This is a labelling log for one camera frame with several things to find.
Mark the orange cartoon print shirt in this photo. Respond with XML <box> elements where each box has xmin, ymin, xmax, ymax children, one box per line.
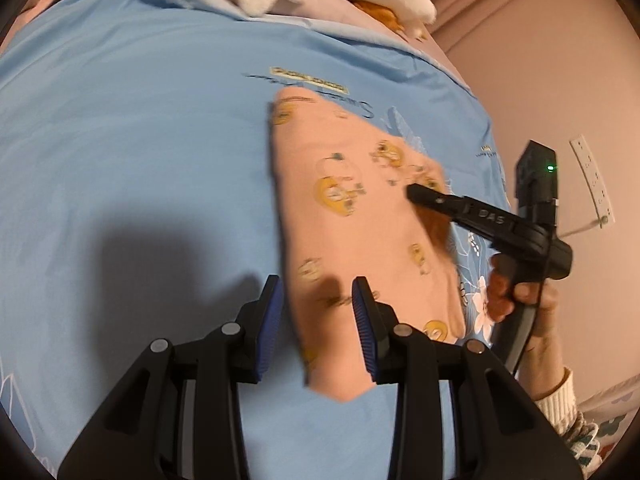
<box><xmin>271</xmin><ymin>87</ymin><xmax>465</xmax><ymax>402</ymax></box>

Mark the right forearm white cuff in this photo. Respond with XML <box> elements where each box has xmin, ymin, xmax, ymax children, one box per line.
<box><xmin>516</xmin><ymin>303</ymin><xmax>601</xmax><ymax>478</ymax></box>

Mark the right hand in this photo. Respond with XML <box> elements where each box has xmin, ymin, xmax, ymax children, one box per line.
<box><xmin>487</xmin><ymin>255</ymin><xmax>559</xmax><ymax>325</ymax></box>

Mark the blue floral bed sheet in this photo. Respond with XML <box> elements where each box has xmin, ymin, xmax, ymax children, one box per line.
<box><xmin>1</xmin><ymin>0</ymin><xmax>508</xmax><ymax>471</ymax></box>

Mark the white wall power strip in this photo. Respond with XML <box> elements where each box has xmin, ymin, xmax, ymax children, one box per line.
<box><xmin>570</xmin><ymin>136</ymin><xmax>615</xmax><ymax>228</ymax></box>

